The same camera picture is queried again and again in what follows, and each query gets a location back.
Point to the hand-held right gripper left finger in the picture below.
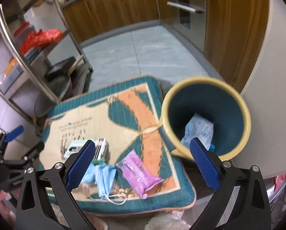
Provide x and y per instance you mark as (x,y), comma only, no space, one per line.
(80,165)

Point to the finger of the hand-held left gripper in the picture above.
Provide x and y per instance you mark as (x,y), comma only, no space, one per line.
(25,159)
(14,133)

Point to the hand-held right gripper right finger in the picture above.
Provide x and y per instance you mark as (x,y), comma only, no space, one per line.
(204,164)

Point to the white green medicine box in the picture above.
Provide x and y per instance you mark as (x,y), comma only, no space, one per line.
(73,147)

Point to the blue face mask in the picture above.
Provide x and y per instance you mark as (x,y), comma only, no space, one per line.
(105,179)

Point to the white blue printed wrapper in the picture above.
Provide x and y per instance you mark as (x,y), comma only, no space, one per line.
(198,129)

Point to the pink purple tissue packet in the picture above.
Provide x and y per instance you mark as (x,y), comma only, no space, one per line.
(138,172)

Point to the teal bin with yellow rim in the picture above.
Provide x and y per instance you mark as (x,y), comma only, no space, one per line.
(181,105)

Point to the blue plastic storage box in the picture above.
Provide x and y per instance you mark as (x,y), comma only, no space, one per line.
(20,76)

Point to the round metal pan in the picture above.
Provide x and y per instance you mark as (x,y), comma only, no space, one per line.
(54,88)

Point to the yellow plastic packet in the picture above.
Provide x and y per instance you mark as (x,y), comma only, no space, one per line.
(9,68)

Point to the white plastic bag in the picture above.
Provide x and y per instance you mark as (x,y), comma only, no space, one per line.
(167,222)

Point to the teal orange printed cushion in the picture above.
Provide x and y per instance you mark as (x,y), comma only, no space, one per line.
(133,115)

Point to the black tray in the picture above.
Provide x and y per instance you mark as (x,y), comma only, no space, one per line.
(60,68)

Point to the red snack packet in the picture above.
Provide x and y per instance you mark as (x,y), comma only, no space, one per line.
(283,181)

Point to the red plastic bag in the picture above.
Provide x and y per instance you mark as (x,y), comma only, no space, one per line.
(44,37)

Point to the clear jar with red lid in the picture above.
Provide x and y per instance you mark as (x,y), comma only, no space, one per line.
(23,30)

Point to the stainless steel oven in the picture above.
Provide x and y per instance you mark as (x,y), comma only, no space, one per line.
(195,28)

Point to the wooden kitchen cabinets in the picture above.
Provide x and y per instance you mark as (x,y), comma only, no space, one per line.
(109,7)

